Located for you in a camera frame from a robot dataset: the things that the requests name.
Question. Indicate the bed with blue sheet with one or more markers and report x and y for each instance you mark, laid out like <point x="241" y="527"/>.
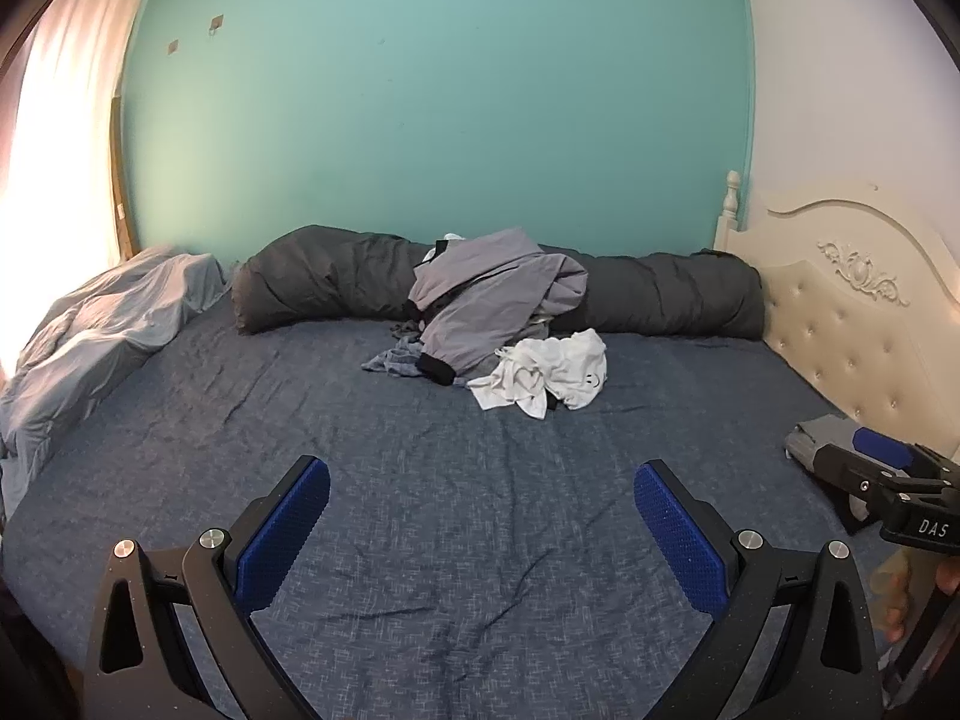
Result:
<point x="480" y="540"/>

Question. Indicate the pink curtain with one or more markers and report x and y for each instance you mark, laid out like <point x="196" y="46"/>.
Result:
<point x="67" y="90"/>

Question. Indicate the blue striped cloth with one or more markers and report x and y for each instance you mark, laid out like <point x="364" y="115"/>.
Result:
<point x="394" y="360"/>

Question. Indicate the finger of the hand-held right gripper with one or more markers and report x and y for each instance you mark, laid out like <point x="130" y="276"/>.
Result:
<point x="889" y="442"/>
<point x="855" y="469"/>

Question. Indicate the folded grey clothes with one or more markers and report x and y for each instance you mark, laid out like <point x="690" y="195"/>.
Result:
<point x="814" y="436"/>

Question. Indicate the white long-sleeved shirt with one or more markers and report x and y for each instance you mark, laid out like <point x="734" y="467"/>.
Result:
<point x="559" y="367"/>

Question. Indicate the wooden window frame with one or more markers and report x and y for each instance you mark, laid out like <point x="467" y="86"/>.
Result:
<point x="120" y="180"/>

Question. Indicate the grey jacket with black cuffs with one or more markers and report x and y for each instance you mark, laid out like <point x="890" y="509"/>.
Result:
<point x="487" y="300"/>

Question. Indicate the dark grey rolled duvet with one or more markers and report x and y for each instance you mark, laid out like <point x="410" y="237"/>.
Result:
<point x="315" y="277"/>

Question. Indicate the light blue blanket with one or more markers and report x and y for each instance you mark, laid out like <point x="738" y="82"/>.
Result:
<point x="97" y="330"/>

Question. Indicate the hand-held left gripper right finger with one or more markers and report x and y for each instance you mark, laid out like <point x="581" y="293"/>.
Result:
<point x="679" y="532"/>

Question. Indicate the cream tufted headboard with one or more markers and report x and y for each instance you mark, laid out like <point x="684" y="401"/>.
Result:
<point x="847" y="330"/>

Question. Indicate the person's right hand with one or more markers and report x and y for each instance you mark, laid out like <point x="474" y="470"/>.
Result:
<point x="892" y="596"/>

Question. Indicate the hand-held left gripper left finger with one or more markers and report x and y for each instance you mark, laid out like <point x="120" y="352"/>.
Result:
<point x="281" y="532"/>

